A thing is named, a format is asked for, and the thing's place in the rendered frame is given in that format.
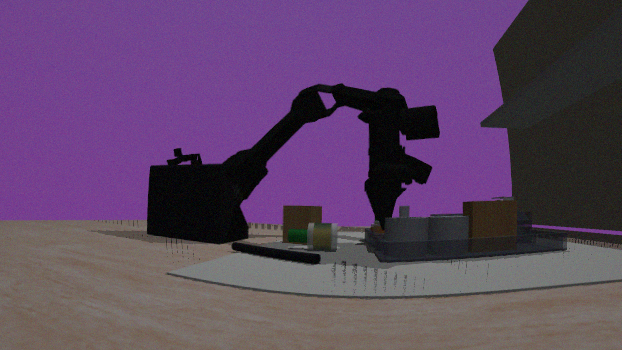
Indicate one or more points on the brown block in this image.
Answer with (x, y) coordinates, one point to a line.
(491, 218)

